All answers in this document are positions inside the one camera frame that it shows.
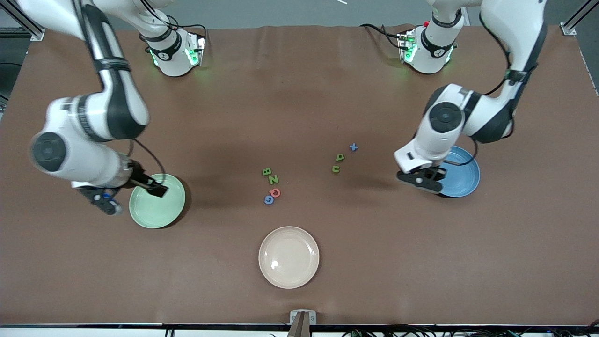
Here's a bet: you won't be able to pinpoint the blue plate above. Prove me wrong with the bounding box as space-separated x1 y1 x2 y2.
438 146 481 198

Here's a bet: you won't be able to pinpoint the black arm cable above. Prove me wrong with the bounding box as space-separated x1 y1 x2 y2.
75 0 167 183
442 12 546 167

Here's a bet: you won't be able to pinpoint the aluminium frame post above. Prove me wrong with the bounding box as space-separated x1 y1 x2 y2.
0 0 46 42
559 0 599 36

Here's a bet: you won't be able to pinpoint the mint green plate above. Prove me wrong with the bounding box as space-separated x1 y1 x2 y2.
129 174 186 229

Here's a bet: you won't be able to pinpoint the beige plate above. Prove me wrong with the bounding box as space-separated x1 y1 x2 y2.
258 226 320 289

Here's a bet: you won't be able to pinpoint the tangled black cables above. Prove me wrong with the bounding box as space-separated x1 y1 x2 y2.
342 324 599 337

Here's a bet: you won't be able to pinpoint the black base cable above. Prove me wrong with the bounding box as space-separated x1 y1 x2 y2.
171 16 209 43
359 23 403 50

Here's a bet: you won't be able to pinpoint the white table edge rail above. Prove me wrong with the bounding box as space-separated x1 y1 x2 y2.
0 323 599 337

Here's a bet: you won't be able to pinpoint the brown table cover sheet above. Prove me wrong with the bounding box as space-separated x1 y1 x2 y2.
0 24 599 326

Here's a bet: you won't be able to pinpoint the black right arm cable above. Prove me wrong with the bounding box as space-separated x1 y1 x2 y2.
75 0 167 183

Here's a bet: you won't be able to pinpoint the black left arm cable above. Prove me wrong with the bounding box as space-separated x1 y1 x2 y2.
442 12 546 167

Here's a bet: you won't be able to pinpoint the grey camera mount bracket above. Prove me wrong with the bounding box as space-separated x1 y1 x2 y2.
286 310 317 337

